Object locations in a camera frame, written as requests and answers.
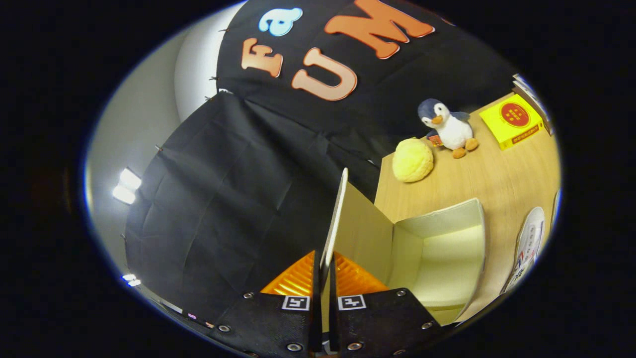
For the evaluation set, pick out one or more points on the beige fabric storage box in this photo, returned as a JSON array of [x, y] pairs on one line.
[[442, 248]]

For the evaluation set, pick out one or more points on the brown cover book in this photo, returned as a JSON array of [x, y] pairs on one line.
[[539, 112]]

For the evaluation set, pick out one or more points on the penguin plush toy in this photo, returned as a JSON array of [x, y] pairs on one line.
[[452, 129]]

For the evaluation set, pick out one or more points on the white paperback book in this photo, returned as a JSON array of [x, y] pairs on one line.
[[527, 87]]

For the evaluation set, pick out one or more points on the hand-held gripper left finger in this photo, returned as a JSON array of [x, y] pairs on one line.
[[316, 323]]

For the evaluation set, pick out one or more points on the yellow book red circle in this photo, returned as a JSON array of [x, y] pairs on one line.
[[512, 119]]

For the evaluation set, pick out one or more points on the yellow plush ball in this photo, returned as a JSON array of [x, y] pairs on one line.
[[412, 159]]

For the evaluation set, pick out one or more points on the ceiling light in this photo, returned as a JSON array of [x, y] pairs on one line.
[[130, 279], [126, 186]]

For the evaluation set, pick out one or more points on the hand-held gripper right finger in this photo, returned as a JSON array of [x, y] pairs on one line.
[[334, 323]]

